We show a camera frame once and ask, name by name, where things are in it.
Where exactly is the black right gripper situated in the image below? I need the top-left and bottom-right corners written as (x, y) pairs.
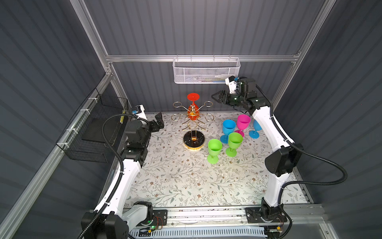
top-left (211, 91), bottom-right (245, 108)

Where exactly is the red wine glass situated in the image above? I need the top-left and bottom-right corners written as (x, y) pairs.
top-left (187, 93), bottom-right (200, 121)

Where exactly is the blue wine glass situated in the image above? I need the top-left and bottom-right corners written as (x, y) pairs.
top-left (220, 119), bottom-right (236, 144)
top-left (249, 120), bottom-right (262, 139)

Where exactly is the pink wine glass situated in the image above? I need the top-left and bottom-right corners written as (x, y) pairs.
top-left (235, 115), bottom-right (251, 137)

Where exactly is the green wine glass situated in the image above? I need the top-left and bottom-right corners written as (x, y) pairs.
top-left (226, 132), bottom-right (243, 157)
top-left (207, 139), bottom-right (222, 164)

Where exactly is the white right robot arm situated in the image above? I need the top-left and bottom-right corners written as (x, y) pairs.
top-left (211, 76), bottom-right (303, 222)

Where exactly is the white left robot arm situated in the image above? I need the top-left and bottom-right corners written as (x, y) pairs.
top-left (78, 113), bottom-right (164, 239)

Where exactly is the gold wine glass rack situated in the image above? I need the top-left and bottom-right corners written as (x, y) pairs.
top-left (171, 101), bottom-right (215, 150)

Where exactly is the white wire mesh basket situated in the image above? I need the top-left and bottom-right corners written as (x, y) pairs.
top-left (172, 57), bottom-right (241, 84)

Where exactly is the black wire basket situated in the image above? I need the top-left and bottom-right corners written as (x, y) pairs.
top-left (56, 90), bottom-right (129, 163)

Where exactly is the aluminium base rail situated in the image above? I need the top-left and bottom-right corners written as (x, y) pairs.
top-left (89, 204), bottom-right (329, 239)

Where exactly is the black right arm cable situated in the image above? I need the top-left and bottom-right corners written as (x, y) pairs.
top-left (255, 85), bottom-right (348, 195)

